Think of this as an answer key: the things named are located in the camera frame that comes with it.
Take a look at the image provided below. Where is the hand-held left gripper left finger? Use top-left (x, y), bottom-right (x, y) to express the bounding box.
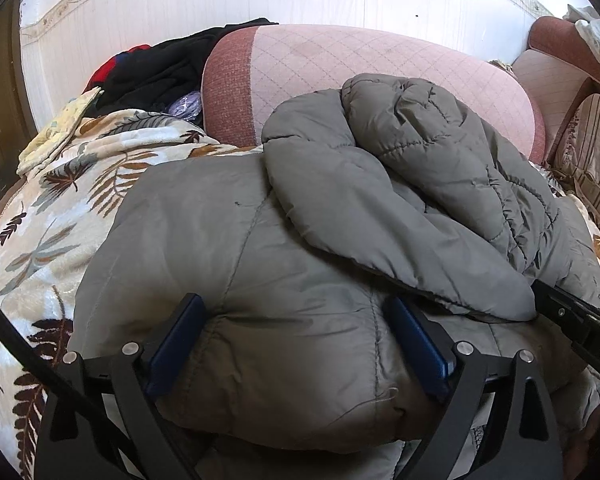
top-left (34, 292), bottom-right (216, 480)

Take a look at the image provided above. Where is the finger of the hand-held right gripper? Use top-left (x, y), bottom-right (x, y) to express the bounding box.
top-left (530, 279), bottom-right (593, 348)

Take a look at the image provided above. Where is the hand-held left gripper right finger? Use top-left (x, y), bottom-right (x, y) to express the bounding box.
top-left (382, 296), bottom-right (566, 480)

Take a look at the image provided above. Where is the grey quilted hooded jacket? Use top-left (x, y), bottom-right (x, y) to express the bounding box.
top-left (67, 72), bottom-right (600, 480)

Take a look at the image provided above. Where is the leaf print fleece blanket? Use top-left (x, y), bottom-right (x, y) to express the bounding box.
top-left (0, 107), bottom-right (600, 480)

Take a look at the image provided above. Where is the striped beige cushion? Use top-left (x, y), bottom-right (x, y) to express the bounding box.
top-left (550, 92), bottom-right (600, 241)

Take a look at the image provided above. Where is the clear plastic bag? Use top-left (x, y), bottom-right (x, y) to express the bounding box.
top-left (167, 90), bottom-right (203, 123)

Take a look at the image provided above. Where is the pink brown sofa armrest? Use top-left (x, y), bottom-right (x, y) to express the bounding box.
top-left (510, 16), bottom-right (600, 161)

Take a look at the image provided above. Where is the pale yellow cloth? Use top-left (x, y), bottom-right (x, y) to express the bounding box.
top-left (17, 87), bottom-right (103, 176)

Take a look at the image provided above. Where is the black clothing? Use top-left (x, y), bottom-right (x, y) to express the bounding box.
top-left (82, 17), bottom-right (279, 123)

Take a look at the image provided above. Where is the white crumpled cloth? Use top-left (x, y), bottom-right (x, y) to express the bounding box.
top-left (562, 5), bottom-right (600, 68)

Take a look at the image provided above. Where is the red clothing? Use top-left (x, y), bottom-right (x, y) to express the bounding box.
top-left (87, 45), bottom-right (151, 88)

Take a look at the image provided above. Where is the brown door with glass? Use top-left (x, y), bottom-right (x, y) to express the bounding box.
top-left (0, 0), bottom-right (36, 221)

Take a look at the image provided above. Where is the pink bolster cushion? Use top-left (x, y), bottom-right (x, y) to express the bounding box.
top-left (200, 24), bottom-right (546, 166)

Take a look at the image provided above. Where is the black cable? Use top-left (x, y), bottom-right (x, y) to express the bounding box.
top-left (0, 285), bottom-right (136, 461)

